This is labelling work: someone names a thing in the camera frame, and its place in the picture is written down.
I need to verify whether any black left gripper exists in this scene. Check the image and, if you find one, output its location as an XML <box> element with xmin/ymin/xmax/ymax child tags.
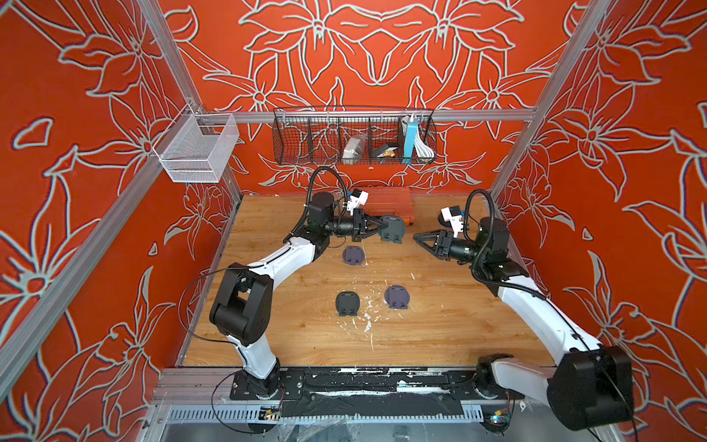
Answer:
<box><xmin>322</xmin><ymin>213</ymin><xmax>388</xmax><ymax>242</ymax></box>

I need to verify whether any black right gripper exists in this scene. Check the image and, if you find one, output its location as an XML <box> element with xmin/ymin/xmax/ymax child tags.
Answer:
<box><xmin>413</xmin><ymin>232</ymin><xmax>488</xmax><ymax>268</ymax></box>

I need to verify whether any dark grey phone stand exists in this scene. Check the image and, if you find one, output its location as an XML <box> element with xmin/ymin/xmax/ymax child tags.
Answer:
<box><xmin>379</xmin><ymin>215</ymin><xmax>407</xmax><ymax>244</ymax></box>

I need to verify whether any purple-grey phone stand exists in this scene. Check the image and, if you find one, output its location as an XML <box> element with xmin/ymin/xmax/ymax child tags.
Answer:
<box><xmin>342</xmin><ymin>246</ymin><xmax>366</xmax><ymax>266</ymax></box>

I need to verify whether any purple phone stand front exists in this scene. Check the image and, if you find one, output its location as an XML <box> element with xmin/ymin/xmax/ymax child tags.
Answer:
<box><xmin>384</xmin><ymin>285</ymin><xmax>411</xmax><ymax>309</ymax></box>

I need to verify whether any black phone stand front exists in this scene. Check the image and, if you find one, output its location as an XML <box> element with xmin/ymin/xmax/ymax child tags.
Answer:
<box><xmin>335</xmin><ymin>291</ymin><xmax>361</xmax><ymax>317</ymax></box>

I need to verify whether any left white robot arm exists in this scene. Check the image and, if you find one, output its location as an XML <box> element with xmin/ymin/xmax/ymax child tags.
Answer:
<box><xmin>209</xmin><ymin>190</ymin><xmax>406</xmax><ymax>399</ymax></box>

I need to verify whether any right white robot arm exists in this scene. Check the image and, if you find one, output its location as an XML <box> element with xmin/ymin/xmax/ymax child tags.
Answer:
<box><xmin>414</xmin><ymin>191</ymin><xmax>636</xmax><ymax>431</ymax></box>

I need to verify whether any orange plastic tool case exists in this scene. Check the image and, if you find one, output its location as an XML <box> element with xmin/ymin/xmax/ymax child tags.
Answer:
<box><xmin>362</xmin><ymin>187</ymin><xmax>416</xmax><ymax>226</ymax></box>

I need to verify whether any small black box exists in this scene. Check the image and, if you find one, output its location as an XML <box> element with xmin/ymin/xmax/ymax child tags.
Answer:
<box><xmin>371</xmin><ymin>143</ymin><xmax>399</xmax><ymax>160</ymax></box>

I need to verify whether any silver foil packet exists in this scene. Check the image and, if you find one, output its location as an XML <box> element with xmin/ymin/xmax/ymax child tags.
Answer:
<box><xmin>342</xmin><ymin>134</ymin><xmax>367</xmax><ymax>166</ymax></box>

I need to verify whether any light blue box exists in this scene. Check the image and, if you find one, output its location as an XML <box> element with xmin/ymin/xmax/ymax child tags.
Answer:
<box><xmin>402</xmin><ymin>119</ymin><xmax>418</xmax><ymax>164</ymax></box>

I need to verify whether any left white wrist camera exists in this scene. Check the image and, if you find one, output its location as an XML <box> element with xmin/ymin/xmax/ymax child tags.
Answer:
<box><xmin>345</xmin><ymin>189</ymin><xmax>369</xmax><ymax>215</ymax></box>

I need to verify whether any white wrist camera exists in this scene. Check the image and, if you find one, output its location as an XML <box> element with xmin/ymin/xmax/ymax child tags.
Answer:
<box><xmin>438</xmin><ymin>206</ymin><xmax>464</xmax><ymax>238</ymax></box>
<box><xmin>345</xmin><ymin>189</ymin><xmax>369</xmax><ymax>215</ymax></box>

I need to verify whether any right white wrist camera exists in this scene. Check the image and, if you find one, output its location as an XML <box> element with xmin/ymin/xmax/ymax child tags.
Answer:
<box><xmin>438</xmin><ymin>206</ymin><xmax>464</xmax><ymax>238</ymax></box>

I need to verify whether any white cable bundle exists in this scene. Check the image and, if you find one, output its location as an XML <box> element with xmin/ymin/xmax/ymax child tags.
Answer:
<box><xmin>413</xmin><ymin>123</ymin><xmax>435</xmax><ymax>163</ymax></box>

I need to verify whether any black wire wall basket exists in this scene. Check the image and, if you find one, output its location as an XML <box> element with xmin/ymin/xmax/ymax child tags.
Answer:
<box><xmin>272</xmin><ymin>106</ymin><xmax>438</xmax><ymax>166</ymax></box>

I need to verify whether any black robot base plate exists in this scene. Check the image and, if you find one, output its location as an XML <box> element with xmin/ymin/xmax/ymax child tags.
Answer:
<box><xmin>229</xmin><ymin>366</ymin><xmax>524</xmax><ymax>421</ymax></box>

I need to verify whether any white wire wall basket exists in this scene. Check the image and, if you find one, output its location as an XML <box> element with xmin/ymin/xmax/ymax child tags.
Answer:
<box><xmin>155</xmin><ymin>113</ymin><xmax>240</xmax><ymax>183</ymax></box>

